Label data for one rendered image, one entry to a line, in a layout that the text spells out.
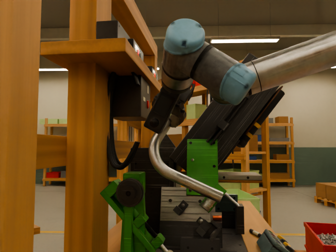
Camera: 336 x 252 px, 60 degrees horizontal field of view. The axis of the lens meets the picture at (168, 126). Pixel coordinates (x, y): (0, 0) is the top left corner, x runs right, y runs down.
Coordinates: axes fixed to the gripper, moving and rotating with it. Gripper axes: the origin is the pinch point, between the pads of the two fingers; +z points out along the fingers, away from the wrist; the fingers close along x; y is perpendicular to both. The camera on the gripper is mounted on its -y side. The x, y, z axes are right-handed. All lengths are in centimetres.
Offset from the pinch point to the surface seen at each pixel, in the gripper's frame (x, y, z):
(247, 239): -43, -9, 37
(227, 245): -36, -15, 32
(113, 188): 3.9, -22.7, 5.6
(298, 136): -265, 561, 778
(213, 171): -19.9, 3.9, 25.2
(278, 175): -253, 400, 788
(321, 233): -73, 12, 49
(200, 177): -16.5, -0.1, 26.5
